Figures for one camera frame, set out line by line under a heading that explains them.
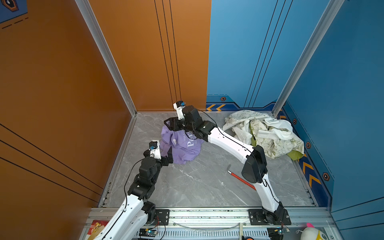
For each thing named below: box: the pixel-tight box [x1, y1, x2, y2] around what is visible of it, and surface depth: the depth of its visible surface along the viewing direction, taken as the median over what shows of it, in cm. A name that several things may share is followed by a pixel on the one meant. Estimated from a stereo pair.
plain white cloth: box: [232, 118, 294, 145], surface depth 92 cm
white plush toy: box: [300, 223, 329, 240], surface depth 65 cm
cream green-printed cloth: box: [223, 110, 305, 159], surface depth 95 cm
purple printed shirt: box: [159, 120, 205, 165], surface depth 94 cm
